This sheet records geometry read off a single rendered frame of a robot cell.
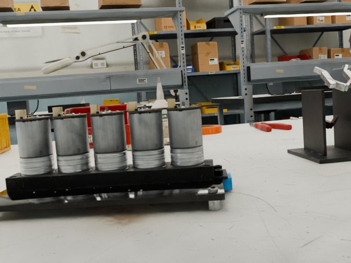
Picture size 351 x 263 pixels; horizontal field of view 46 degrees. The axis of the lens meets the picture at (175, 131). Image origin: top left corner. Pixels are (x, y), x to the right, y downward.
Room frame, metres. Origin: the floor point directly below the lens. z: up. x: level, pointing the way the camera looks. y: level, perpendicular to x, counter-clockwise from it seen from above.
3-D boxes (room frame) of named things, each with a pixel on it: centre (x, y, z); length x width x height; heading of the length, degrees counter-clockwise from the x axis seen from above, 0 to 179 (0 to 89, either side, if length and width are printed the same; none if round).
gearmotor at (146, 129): (0.30, 0.02, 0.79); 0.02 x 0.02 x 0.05
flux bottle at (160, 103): (0.69, 0.02, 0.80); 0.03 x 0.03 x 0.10
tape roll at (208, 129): (0.71, -0.05, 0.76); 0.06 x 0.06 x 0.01
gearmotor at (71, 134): (0.31, 0.08, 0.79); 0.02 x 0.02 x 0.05
